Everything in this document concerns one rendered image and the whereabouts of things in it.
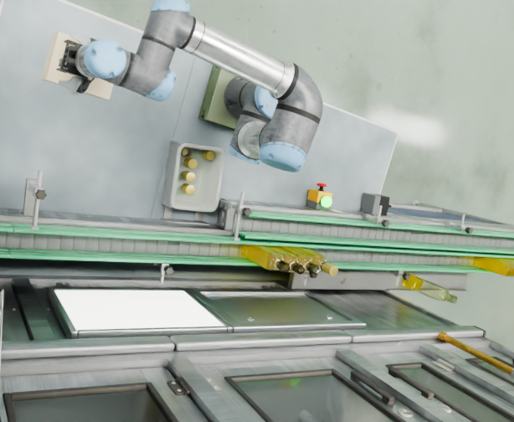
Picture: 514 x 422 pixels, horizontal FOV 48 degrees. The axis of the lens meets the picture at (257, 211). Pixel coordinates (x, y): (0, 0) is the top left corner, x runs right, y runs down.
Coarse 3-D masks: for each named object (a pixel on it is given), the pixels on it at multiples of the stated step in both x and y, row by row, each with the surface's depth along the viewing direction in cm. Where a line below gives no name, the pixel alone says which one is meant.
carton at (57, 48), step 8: (56, 40) 141; (72, 40) 142; (56, 48) 141; (64, 48) 142; (48, 56) 146; (56, 56) 141; (48, 64) 143; (56, 64) 142; (48, 72) 141; (56, 72) 142; (48, 80) 144; (56, 80) 142; (96, 80) 147; (104, 80) 148; (88, 88) 146; (96, 88) 147; (104, 88) 148; (96, 96) 152; (104, 96) 148
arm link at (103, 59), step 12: (84, 48) 121; (96, 48) 114; (108, 48) 115; (120, 48) 116; (84, 60) 117; (96, 60) 114; (108, 60) 115; (120, 60) 116; (96, 72) 115; (108, 72) 116; (120, 72) 117
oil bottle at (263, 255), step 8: (248, 248) 201; (256, 248) 196; (264, 248) 195; (248, 256) 200; (256, 256) 195; (264, 256) 191; (272, 256) 188; (280, 256) 189; (264, 264) 190; (272, 264) 187
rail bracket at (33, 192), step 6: (42, 174) 161; (30, 180) 169; (36, 180) 170; (30, 186) 168; (36, 186) 162; (30, 192) 170; (36, 192) 158; (42, 192) 157; (24, 198) 170; (30, 198) 170; (36, 198) 161; (42, 198) 157; (24, 204) 170; (30, 204) 170; (36, 204) 162; (18, 210) 176; (24, 210) 170; (30, 210) 171; (36, 210) 162; (36, 216) 162; (36, 222) 162; (30, 228) 162; (36, 228) 162
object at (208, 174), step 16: (192, 144) 193; (176, 160) 192; (208, 160) 205; (176, 176) 192; (208, 176) 206; (176, 192) 201; (208, 192) 205; (176, 208) 195; (192, 208) 197; (208, 208) 200
